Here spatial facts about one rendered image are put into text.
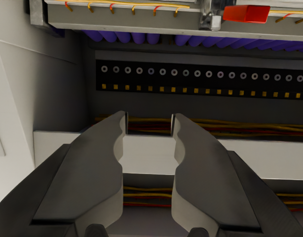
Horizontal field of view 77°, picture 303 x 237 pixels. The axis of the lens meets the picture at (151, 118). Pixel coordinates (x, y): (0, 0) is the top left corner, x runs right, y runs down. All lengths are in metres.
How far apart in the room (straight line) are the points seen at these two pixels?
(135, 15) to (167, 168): 0.17
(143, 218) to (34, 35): 0.37
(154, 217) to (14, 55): 0.37
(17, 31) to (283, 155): 0.30
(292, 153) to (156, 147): 0.16
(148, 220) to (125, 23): 0.36
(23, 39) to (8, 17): 0.02
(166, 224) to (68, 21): 0.38
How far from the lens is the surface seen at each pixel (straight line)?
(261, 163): 0.26
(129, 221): 0.44
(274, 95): 0.41
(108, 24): 0.22
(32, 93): 0.25
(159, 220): 0.44
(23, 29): 0.24
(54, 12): 0.24
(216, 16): 0.19
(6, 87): 0.22
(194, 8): 0.22
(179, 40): 0.28
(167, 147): 0.22
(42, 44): 0.26
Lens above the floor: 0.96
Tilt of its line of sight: 28 degrees up
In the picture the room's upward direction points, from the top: 177 degrees counter-clockwise
